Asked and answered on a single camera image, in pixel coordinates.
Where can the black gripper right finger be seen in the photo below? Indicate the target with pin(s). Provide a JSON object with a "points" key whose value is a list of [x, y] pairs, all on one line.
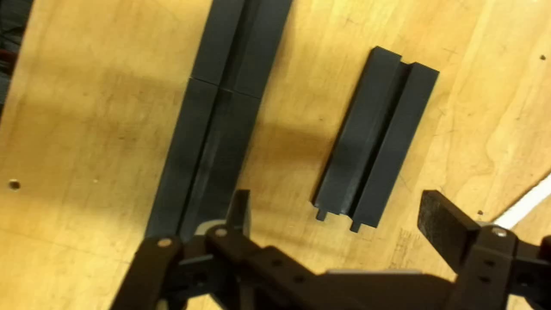
{"points": [[489, 262]]}

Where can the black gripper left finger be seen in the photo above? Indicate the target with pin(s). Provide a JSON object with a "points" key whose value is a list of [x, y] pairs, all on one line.
{"points": [[228, 265]]}

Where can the black long pad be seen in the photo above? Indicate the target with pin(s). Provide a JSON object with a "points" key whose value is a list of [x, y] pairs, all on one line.
{"points": [[374, 140]]}

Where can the black small pad far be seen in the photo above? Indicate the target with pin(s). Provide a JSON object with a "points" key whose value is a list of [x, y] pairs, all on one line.
{"points": [[203, 160]]}

